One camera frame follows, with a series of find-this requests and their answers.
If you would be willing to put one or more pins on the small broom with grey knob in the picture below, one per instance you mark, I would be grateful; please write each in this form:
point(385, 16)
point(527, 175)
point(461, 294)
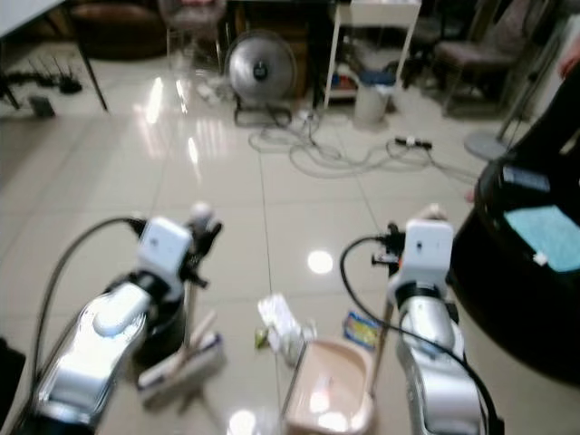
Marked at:
point(181, 362)

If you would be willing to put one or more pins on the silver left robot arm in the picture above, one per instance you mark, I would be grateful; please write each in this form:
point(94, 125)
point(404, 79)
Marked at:
point(109, 335)

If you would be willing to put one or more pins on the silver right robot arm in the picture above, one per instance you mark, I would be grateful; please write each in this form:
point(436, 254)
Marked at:
point(426, 335)

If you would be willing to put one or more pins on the grey round floor fan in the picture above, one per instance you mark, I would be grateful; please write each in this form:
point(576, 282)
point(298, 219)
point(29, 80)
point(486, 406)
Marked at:
point(261, 68)

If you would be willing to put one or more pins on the black cylindrical bin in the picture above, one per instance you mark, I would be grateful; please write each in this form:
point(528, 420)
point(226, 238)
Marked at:
point(170, 331)

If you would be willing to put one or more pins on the blue snack wrapper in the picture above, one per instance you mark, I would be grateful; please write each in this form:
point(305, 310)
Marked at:
point(361, 331)

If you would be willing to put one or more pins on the crumpled white paper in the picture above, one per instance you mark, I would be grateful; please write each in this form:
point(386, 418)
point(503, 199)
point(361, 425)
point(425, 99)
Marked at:
point(281, 326)

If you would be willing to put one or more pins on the black power strip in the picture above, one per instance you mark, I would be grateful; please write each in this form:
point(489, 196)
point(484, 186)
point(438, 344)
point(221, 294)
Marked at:
point(414, 142)

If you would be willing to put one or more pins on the grey round stand base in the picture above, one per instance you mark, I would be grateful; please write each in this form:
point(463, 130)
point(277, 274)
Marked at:
point(488, 145)

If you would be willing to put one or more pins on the white waste bin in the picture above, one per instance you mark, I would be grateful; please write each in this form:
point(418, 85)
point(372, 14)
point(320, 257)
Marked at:
point(372, 95)

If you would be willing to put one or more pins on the black bag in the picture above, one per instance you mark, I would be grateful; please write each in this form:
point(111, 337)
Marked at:
point(9, 381)

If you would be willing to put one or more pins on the grey padded chair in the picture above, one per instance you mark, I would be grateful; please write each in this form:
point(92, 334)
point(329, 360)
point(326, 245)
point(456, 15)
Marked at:
point(471, 59)

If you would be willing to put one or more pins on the person in black clothes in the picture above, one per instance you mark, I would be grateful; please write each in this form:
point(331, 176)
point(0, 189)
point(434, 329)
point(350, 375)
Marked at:
point(548, 118)

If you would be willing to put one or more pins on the small dark box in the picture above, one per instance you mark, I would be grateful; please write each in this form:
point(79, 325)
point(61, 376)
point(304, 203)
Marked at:
point(42, 106)

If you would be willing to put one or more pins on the white shelf rack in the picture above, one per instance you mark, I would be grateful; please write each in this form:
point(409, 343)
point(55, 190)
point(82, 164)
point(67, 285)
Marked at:
point(381, 11)

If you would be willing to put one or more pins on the dark brown ottoman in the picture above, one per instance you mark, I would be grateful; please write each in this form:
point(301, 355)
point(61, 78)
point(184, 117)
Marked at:
point(118, 23)

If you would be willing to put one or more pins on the white table with dark legs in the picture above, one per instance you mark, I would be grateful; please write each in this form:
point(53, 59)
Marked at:
point(18, 11)

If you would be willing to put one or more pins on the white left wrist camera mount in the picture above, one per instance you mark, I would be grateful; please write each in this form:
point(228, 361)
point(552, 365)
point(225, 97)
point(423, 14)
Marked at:
point(165, 246)

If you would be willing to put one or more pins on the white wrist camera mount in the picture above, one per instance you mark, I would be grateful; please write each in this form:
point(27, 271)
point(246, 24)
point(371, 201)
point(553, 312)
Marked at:
point(428, 249)
point(165, 246)

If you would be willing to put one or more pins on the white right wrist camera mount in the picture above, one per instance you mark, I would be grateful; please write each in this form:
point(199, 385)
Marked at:
point(428, 249)

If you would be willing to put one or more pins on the metal frame chair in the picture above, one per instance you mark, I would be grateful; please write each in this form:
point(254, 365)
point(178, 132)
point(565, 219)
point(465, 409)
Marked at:
point(190, 14)

